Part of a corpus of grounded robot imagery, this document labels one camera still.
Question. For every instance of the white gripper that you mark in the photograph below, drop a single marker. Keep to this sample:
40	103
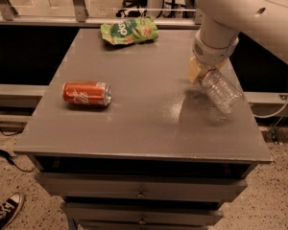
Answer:
210	54

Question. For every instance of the black white sneaker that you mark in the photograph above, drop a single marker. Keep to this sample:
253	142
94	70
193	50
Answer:
10	208

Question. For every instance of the black office chair base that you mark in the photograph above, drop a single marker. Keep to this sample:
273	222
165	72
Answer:
153	8

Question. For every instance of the metal railing frame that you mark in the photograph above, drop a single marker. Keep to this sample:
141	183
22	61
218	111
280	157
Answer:
85	13

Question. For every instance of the orange soda can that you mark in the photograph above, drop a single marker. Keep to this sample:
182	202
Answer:
82	92

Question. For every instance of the grey drawer cabinet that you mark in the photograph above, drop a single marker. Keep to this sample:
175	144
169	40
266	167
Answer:
157	124

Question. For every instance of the green rice chip bag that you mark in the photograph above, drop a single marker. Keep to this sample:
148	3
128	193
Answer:
126	32

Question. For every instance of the grey drawer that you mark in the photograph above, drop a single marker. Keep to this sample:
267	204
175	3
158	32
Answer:
141	187
140	214

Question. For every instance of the lower grey drawer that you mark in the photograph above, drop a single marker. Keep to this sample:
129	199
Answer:
140	214

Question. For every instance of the clear plastic water bottle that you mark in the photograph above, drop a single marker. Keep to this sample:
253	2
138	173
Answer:
221	91

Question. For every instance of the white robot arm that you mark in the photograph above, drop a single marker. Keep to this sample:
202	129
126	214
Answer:
264	21

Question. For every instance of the upper grey drawer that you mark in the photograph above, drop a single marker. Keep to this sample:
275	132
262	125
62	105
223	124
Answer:
141	187

